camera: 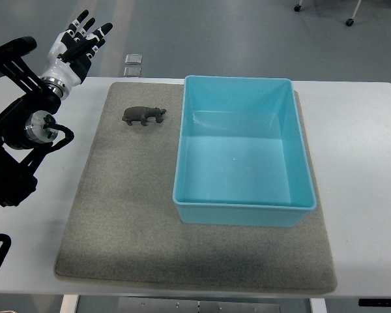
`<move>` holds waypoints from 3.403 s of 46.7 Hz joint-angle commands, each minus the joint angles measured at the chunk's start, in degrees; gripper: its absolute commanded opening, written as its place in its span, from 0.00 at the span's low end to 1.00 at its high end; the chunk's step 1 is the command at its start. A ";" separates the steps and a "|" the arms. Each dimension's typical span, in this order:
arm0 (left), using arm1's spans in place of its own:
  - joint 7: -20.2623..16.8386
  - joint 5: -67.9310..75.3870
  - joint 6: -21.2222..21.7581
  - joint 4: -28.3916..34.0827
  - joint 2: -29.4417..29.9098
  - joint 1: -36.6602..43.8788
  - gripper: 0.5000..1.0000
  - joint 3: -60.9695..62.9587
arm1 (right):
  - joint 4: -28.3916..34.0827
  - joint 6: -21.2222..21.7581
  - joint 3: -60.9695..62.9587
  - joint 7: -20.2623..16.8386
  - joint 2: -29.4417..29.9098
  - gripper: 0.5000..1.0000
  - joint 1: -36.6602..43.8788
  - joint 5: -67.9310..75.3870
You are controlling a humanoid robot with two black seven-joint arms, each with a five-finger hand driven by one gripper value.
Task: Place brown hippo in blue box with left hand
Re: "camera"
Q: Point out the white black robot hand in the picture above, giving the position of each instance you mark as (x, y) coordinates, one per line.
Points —
(70, 57)

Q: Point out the brown hippo toy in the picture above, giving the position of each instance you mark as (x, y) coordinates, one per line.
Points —
(142, 114)

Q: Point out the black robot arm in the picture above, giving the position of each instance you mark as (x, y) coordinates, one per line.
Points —
(28, 129)

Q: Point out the blue plastic box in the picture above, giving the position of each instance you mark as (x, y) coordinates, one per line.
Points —
(242, 156)

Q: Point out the upper floor outlet plate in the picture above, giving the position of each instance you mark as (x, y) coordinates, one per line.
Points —
(133, 59)

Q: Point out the floor outlet plate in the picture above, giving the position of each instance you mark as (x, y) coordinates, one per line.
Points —
(132, 72)
(133, 59)

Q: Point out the lower floor outlet plate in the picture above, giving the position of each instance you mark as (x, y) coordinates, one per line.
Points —
(132, 72)

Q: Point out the grey felt mat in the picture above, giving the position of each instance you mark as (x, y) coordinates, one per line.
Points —
(124, 229)

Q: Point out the right chair caster wheel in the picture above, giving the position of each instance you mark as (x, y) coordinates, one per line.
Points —
(349, 22)

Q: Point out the black table control panel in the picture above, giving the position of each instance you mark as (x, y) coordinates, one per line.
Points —
(375, 302)

